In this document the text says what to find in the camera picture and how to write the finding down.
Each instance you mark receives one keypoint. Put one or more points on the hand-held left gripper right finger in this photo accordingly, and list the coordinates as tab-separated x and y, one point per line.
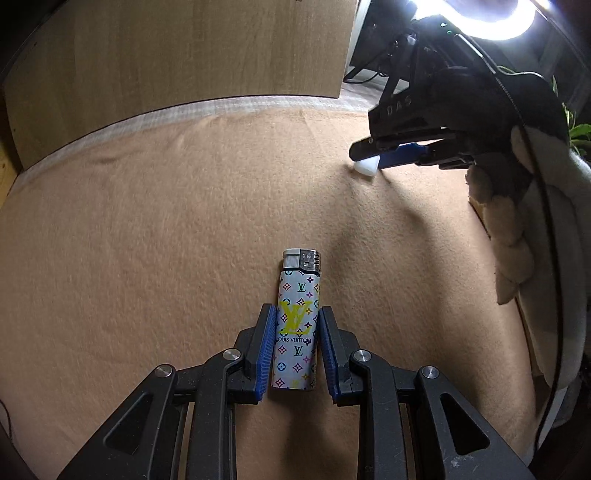
328	350

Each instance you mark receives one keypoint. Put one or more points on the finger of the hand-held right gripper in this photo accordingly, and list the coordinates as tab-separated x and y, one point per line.
364	148
399	154

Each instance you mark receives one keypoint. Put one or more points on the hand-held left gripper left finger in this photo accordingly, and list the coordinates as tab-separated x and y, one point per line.
265	350

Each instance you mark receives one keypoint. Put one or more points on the small white eraser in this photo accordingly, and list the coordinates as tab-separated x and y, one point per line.
367	168

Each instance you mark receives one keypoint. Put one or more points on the patterned white lighter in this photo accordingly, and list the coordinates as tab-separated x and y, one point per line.
295	323

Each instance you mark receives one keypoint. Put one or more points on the black tripod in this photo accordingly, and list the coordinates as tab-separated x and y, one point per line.
383	46

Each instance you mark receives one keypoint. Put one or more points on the potted spider plant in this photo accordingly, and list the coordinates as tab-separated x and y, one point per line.
579	134

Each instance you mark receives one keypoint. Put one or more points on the light oak board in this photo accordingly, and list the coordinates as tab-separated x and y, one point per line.
184	60

